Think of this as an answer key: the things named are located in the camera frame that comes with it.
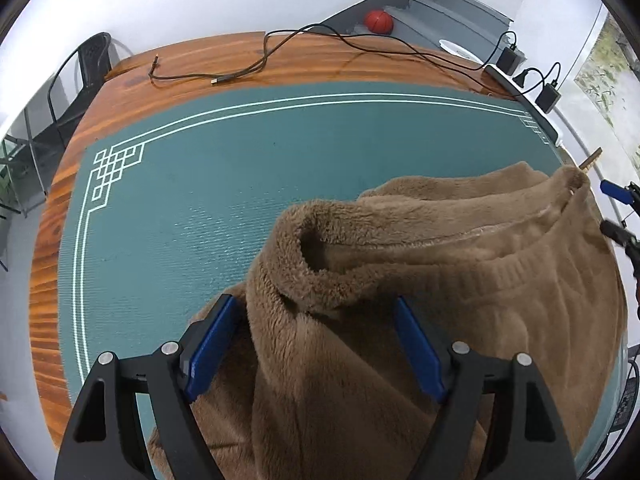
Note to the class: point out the red ball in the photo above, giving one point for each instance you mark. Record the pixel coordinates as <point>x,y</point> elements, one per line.
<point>379,22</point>

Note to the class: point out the grey stairs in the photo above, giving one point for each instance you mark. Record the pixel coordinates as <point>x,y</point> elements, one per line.
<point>464,28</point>

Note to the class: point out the black power adapter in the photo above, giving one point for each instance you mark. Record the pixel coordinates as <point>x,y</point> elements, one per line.
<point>548,97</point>
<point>509,60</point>

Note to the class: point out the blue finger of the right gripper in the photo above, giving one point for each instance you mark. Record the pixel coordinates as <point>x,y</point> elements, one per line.
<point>627,195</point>
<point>625,240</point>

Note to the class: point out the green table mat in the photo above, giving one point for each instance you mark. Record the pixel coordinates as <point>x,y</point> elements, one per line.
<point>169,212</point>

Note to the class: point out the white power strip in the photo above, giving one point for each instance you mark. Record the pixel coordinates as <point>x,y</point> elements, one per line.
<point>545,124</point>

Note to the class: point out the glass desk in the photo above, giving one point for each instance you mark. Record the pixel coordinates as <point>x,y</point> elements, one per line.
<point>23,155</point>

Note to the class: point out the black chair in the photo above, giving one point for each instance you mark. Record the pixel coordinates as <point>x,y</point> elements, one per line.
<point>54,113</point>

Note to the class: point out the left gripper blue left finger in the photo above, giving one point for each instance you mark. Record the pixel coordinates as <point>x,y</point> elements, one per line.
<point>104,439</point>

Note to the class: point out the brown fleece garment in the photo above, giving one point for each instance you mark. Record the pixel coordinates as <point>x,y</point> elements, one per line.
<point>315,384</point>

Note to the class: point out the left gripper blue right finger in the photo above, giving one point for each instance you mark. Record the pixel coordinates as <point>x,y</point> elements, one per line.
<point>526,438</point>

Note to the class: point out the framed wall painting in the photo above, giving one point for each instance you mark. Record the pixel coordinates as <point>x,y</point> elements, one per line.
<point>610,79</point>

